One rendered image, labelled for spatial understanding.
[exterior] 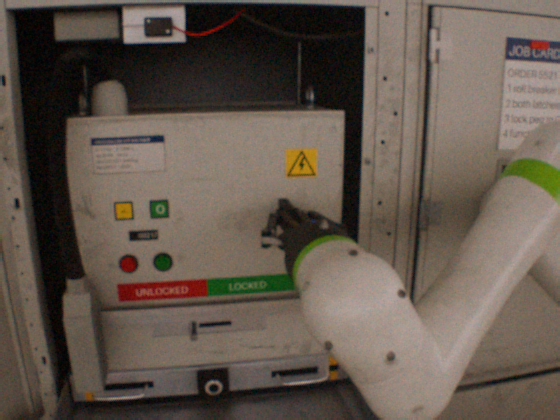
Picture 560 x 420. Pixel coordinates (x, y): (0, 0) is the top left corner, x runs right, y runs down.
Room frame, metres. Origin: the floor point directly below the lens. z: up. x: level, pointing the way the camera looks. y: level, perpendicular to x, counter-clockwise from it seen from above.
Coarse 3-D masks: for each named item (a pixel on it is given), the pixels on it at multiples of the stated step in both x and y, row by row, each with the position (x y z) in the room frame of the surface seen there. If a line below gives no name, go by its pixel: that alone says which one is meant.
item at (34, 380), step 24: (0, 168) 0.75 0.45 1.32; (0, 192) 0.74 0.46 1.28; (0, 216) 0.73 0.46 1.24; (0, 288) 0.74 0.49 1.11; (0, 312) 0.73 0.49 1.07; (0, 336) 0.72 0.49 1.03; (24, 336) 0.74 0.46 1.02; (0, 360) 0.71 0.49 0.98; (0, 384) 0.70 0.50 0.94; (0, 408) 0.68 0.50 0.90; (24, 408) 0.74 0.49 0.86
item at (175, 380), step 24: (264, 360) 0.83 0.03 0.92; (288, 360) 0.84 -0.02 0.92; (312, 360) 0.84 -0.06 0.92; (72, 384) 0.76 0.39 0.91; (120, 384) 0.78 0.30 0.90; (144, 384) 0.79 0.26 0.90; (168, 384) 0.79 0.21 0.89; (192, 384) 0.80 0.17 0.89; (240, 384) 0.82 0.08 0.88; (264, 384) 0.83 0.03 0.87
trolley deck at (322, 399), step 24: (120, 408) 0.77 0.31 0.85; (144, 408) 0.78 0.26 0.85; (168, 408) 0.78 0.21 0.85; (192, 408) 0.78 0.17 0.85; (216, 408) 0.78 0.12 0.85; (240, 408) 0.78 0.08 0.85; (264, 408) 0.79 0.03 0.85; (288, 408) 0.79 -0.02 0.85; (312, 408) 0.78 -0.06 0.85; (336, 408) 0.78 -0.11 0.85
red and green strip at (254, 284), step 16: (128, 288) 0.79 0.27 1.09; (144, 288) 0.80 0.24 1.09; (160, 288) 0.81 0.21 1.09; (176, 288) 0.81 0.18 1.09; (192, 288) 0.82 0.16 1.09; (208, 288) 0.82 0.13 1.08; (224, 288) 0.83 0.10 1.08; (240, 288) 0.83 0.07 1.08; (256, 288) 0.84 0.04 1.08; (272, 288) 0.84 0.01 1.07; (288, 288) 0.85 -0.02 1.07
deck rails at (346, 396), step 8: (64, 384) 0.75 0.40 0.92; (352, 384) 0.84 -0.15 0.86; (64, 392) 0.73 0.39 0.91; (344, 392) 0.83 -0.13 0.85; (352, 392) 0.83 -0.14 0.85; (64, 400) 0.72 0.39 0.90; (344, 400) 0.80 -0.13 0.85; (352, 400) 0.80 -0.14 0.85; (360, 400) 0.79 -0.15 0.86; (56, 408) 0.67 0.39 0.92; (64, 408) 0.71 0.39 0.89; (72, 408) 0.75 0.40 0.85; (352, 408) 0.78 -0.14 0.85; (360, 408) 0.78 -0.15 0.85; (368, 408) 0.75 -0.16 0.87; (56, 416) 0.66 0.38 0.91; (64, 416) 0.70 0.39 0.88; (72, 416) 0.73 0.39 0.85; (80, 416) 0.74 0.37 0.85; (352, 416) 0.75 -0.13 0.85; (360, 416) 0.75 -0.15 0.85; (368, 416) 0.75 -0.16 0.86; (376, 416) 0.71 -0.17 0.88
